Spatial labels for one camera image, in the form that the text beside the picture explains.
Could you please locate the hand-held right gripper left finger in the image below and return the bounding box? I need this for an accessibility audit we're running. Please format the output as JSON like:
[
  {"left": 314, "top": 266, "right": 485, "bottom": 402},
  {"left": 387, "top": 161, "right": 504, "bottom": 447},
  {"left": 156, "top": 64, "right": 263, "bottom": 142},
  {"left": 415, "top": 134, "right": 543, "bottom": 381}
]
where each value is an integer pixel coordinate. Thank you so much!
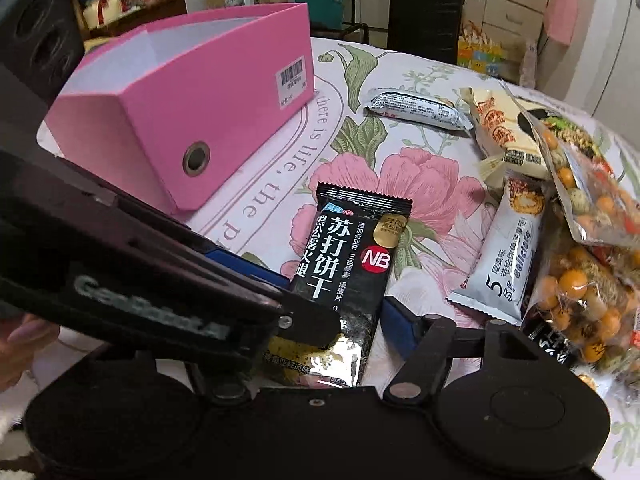
[{"left": 187, "top": 355, "right": 266, "bottom": 405}]

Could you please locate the pink hanging bag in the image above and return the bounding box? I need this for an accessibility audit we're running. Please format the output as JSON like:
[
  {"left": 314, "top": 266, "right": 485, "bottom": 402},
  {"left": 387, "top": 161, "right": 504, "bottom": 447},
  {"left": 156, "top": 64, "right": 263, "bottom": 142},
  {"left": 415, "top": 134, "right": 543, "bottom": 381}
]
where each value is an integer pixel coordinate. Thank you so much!
[{"left": 544, "top": 0, "right": 581, "bottom": 46}]

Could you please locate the person's left hand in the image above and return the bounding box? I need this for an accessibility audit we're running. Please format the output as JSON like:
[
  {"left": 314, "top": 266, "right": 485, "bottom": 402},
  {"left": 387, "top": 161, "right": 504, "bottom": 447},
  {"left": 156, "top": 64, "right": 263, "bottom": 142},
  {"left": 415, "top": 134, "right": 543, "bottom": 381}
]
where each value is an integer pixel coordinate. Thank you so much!
[{"left": 0, "top": 314, "right": 63, "bottom": 392}]

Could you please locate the colourful yellow carton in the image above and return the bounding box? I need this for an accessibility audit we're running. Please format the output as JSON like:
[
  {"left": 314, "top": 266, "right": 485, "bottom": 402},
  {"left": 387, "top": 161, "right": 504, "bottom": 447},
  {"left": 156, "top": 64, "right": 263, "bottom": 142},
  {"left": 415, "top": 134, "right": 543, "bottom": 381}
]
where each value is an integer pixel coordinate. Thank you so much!
[{"left": 457, "top": 20, "right": 507, "bottom": 79}]

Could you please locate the beige noodle packet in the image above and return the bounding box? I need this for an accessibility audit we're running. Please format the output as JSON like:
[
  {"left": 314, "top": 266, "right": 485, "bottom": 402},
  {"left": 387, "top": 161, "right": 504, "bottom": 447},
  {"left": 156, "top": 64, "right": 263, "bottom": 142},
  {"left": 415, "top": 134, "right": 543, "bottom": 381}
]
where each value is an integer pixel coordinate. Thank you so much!
[{"left": 464, "top": 85, "right": 558, "bottom": 182}]

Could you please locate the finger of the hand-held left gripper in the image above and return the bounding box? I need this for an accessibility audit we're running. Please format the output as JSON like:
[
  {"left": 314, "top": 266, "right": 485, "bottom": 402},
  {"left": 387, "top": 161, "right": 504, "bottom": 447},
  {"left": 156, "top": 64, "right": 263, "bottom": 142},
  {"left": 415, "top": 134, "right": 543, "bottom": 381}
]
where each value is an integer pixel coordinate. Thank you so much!
[
  {"left": 276, "top": 302, "right": 345, "bottom": 350},
  {"left": 204, "top": 246, "right": 295, "bottom": 290}
]

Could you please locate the floral bedsheet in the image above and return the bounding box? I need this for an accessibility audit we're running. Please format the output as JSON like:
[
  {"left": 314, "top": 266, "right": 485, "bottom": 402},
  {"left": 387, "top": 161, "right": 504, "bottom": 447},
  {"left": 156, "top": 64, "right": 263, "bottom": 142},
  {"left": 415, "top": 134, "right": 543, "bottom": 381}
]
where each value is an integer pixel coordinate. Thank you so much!
[{"left": 37, "top": 37, "right": 640, "bottom": 471}]

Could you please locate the white snack bar packet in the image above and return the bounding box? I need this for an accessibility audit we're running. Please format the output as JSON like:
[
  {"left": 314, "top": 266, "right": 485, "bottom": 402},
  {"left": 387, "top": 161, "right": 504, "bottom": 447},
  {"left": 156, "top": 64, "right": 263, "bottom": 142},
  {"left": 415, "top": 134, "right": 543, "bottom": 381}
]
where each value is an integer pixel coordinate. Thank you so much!
[{"left": 444, "top": 172, "right": 550, "bottom": 324}]

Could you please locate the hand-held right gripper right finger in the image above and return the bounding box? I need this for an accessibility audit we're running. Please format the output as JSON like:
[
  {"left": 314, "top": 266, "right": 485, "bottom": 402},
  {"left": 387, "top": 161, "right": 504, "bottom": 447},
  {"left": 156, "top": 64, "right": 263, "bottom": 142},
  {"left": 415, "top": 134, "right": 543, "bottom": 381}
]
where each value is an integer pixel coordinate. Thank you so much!
[{"left": 381, "top": 296, "right": 527, "bottom": 402}]

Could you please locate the pink storage box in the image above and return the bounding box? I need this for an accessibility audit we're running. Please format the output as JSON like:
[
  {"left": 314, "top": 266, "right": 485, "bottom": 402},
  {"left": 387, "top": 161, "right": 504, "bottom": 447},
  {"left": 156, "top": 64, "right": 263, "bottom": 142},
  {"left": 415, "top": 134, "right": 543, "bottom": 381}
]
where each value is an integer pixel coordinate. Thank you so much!
[{"left": 44, "top": 2, "right": 317, "bottom": 212}]

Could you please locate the black cracker packet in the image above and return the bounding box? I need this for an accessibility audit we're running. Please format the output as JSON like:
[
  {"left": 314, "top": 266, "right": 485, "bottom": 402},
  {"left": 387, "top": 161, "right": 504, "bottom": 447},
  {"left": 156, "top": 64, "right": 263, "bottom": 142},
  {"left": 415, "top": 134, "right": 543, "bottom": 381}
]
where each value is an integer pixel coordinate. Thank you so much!
[{"left": 264, "top": 182, "right": 414, "bottom": 389}]

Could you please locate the black suitcase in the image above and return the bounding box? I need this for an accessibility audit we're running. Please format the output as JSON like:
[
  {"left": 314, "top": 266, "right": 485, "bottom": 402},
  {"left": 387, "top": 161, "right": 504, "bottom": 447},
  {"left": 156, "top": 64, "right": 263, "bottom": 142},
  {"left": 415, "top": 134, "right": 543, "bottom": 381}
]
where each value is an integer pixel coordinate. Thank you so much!
[{"left": 387, "top": 0, "right": 467, "bottom": 66}]

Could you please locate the teal bag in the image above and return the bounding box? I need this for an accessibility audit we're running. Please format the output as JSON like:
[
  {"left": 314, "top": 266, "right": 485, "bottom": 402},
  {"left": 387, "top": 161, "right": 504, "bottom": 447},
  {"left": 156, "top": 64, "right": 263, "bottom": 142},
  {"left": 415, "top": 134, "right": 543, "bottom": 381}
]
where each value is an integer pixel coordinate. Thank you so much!
[{"left": 295, "top": 0, "right": 352, "bottom": 31}]

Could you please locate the small black snack packet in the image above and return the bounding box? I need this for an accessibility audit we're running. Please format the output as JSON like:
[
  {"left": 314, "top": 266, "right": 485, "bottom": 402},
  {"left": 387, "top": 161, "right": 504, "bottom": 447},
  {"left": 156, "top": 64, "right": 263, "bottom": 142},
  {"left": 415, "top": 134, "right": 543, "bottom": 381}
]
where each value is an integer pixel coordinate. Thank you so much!
[{"left": 520, "top": 319, "right": 583, "bottom": 367}]

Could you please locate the white door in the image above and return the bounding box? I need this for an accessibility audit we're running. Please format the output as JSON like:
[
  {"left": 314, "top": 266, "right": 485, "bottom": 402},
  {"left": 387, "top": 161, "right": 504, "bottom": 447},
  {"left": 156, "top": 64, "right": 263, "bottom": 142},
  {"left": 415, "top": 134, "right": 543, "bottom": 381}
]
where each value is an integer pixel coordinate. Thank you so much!
[{"left": 590, "top": 0, "right": 640, "bottom": 117}]

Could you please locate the clear bag of orange nuts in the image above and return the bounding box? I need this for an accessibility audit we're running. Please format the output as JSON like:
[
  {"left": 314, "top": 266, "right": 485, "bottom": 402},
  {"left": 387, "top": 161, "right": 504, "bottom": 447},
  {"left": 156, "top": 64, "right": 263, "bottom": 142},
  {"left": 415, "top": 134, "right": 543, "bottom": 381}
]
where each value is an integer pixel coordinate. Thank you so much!
[{"left": 524, "top": 242, "right": 640, "bottom": 378}]

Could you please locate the grey white snack packet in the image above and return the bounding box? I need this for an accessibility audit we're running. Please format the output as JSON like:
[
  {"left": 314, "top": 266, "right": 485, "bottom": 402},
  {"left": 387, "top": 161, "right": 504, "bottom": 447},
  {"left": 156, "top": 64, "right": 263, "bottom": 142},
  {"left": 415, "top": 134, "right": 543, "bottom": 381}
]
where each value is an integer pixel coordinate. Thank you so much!
[{"left": 364, "top": 87, "right": 474, "bottom": 132}]

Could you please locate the clear bag of mixed nuts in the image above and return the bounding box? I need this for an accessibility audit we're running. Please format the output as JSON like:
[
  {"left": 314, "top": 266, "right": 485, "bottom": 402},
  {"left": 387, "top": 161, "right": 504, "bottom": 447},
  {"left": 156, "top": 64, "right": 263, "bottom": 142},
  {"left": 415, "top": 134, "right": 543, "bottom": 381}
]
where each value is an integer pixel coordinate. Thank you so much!
[{"left": 502, "top": 82, "right": 640, "bottom": 262}]

